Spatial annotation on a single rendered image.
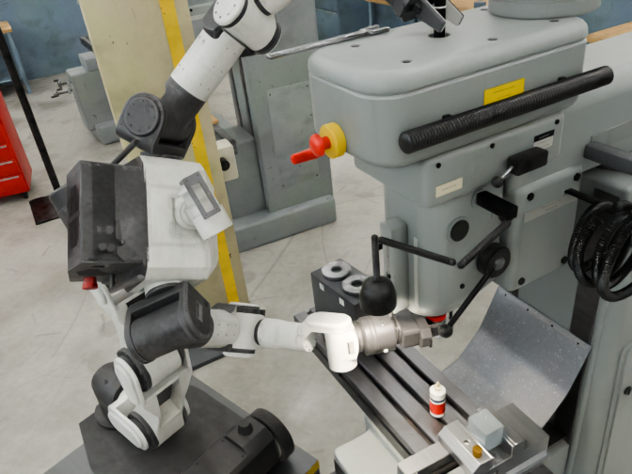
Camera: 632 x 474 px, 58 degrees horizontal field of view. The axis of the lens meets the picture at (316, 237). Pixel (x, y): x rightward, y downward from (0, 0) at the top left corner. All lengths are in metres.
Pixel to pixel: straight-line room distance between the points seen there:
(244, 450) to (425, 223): 1.14
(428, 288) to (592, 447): 0.87
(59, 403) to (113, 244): 2.25
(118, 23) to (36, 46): 7.38
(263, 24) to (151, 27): 1.44
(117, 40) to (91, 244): 1.57
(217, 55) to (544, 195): 0.71
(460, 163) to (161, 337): 0.65
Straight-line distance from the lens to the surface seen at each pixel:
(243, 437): 2.02
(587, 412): 1.79
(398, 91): 0.89
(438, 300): 1.21
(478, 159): 1.05
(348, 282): 1.71
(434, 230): 1.11
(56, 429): 3.22
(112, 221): 1.16
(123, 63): 2.63
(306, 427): 2.81
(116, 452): 2.19
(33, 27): 9.92
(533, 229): 1.26
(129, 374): 1.71
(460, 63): 0.95
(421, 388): 1.67
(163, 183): 1.22
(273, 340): 1.39
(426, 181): 1.00
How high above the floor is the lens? 2.14
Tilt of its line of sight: 32 degrees down
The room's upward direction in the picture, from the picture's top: 7 degrees counter-clockwise
